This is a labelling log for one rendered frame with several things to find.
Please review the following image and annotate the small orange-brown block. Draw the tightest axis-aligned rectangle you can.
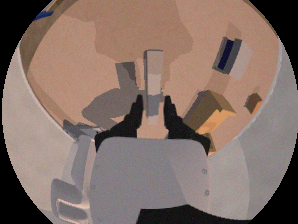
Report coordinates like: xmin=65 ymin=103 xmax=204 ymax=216
xmin=246 ymin=93 xmax=263 ymax=115

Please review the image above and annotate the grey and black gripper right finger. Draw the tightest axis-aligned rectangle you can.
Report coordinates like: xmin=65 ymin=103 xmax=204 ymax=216
xmin=163 ymin=95 xmax=211 ymax=156

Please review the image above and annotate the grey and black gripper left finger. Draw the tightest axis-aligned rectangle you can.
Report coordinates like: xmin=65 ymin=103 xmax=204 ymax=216
xmin=94 ymin=94 xmax=143 ymax=154

